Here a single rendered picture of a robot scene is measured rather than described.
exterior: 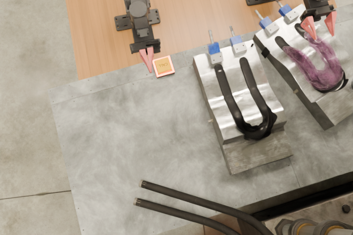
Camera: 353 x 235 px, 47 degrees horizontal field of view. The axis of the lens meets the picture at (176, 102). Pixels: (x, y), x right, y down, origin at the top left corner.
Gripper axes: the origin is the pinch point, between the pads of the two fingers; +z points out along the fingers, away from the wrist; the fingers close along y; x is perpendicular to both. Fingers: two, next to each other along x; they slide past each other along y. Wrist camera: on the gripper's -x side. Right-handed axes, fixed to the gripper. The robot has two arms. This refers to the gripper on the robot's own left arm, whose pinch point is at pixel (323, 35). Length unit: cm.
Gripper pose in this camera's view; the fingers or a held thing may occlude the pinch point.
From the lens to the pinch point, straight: 148.9
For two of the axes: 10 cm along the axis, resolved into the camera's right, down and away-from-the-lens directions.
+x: -0.2, 2.2, 9.7
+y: 9.8, -2.0, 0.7
